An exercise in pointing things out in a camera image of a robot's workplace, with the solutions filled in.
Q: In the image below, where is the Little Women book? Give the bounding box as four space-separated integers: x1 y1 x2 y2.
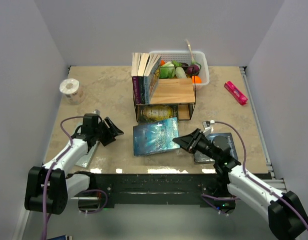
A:
137 53 149 105

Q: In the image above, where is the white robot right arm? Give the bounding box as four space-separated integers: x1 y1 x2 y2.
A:
173 129 308 240

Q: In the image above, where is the dark Wuthering Heights book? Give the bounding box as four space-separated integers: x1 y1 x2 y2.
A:
193 132 238 164

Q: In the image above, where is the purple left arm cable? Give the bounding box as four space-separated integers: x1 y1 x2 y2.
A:
41 115 109 240

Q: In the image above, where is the purple Treehouse paperback book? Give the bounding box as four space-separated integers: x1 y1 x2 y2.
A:
131 52 141 104

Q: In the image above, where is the pale Gatsby book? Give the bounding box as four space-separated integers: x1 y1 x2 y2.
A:
75 122 101 169

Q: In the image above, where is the green lettuce toy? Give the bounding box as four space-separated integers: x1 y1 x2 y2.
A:
159 61 176 79

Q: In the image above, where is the green yellow fantasy book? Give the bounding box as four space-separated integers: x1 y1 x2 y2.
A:
138 105 178 124

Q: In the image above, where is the large orange fruit toy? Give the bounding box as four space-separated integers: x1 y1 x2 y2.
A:
191 75 202 85

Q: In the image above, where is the white radish toy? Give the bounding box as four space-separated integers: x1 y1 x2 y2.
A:
175 67 187 79

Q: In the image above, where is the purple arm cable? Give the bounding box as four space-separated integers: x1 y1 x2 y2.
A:
41 115 109 240
201 121 308 240

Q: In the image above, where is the aluminium frame rail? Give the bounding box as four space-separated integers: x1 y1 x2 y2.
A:
12 66 301 240

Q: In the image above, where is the pink rectangular box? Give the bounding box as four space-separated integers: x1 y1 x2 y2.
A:
224 81 248 106

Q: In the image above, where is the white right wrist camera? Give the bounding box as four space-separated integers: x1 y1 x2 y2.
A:
202 120 215 136

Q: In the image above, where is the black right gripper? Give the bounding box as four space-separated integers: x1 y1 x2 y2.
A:
172 128 219 162

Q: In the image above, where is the purple onion toy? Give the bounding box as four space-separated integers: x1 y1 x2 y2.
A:
185 39 201 76

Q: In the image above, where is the white plastic basket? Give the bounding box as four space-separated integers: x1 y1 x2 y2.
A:
148 50 210 92

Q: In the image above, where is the wooden shelf with wire frame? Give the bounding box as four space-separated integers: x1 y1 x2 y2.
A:
134 78 198 122

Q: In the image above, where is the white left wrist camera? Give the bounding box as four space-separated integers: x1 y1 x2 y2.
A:
93 109 100 115

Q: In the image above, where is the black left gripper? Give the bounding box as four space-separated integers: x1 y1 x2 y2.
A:
94 117 123 147

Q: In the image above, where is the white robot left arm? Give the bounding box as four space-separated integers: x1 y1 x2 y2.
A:
24 113 123 215

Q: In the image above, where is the dark eggplant toy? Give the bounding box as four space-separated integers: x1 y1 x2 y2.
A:
181 62 189 71

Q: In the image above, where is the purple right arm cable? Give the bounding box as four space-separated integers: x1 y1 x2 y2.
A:
201 121 308 240

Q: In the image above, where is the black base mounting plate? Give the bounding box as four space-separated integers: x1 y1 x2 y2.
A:
67 171 236 214

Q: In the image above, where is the toilet paper roll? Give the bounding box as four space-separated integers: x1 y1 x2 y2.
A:
59 78 85 105

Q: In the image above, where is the blue book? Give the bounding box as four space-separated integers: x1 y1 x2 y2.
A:
133 117 180 157

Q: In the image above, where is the purple paperback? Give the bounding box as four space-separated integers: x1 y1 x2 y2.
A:
144 53 161 105

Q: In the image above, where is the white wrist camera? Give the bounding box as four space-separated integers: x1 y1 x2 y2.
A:
93 109 100 115
202 120 215 136

